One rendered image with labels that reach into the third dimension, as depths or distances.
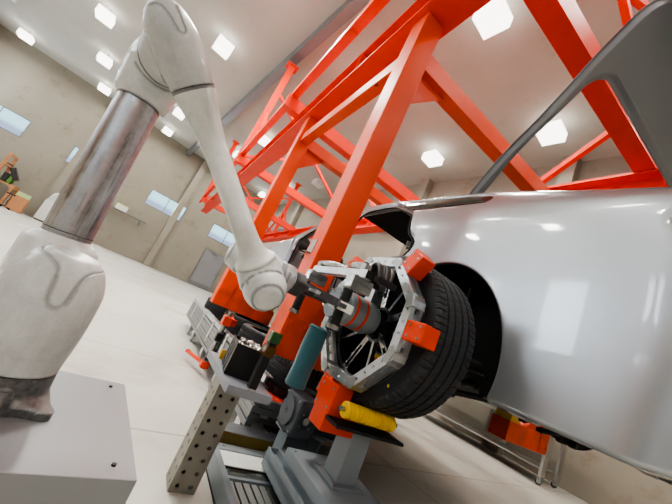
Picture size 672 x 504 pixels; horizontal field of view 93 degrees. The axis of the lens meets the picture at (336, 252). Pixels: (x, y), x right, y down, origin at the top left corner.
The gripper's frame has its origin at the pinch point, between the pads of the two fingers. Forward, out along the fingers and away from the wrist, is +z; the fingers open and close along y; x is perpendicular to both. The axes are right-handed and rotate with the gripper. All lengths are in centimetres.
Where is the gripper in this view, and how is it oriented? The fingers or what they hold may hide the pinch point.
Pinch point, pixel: (340, 306)
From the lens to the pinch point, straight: 110.4
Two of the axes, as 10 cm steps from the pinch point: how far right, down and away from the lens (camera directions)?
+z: 7.7, 4.6, 4.4
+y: 4.9, 0.0, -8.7
